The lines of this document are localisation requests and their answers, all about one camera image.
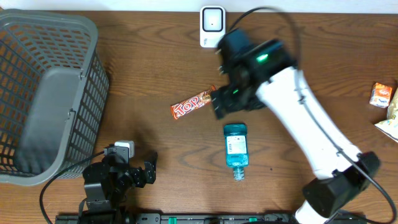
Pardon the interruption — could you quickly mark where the blue liquid bottle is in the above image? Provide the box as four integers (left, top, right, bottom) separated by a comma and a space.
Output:
223, 123, 249, 181

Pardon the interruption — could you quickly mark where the orange Top chocolate bar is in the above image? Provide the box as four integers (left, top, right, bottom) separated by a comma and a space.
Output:
170, 85, 216, 119

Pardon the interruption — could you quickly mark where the small orange snack packet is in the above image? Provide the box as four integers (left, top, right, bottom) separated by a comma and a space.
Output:
369, 83, 392, 108

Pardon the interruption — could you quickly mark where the yellow snack bag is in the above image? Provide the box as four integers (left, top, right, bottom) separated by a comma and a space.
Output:
375, 90, 398, 142

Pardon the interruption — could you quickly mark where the white barcode scanner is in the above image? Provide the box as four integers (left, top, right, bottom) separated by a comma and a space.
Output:
200, 6, 226, 48

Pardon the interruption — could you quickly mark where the dark grey plastic basket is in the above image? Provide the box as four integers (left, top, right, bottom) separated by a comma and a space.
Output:
1, 9, 109, 186

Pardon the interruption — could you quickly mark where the black left camera cable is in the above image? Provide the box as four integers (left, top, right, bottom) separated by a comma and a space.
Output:
39, 150, 105, 224

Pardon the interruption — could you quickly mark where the black camera cable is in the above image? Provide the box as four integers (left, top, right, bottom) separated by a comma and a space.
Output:
228, 6, 398, 224
39, 150, 105, 224

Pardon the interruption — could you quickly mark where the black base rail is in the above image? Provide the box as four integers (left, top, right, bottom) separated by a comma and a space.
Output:
55, 213, 296, 224

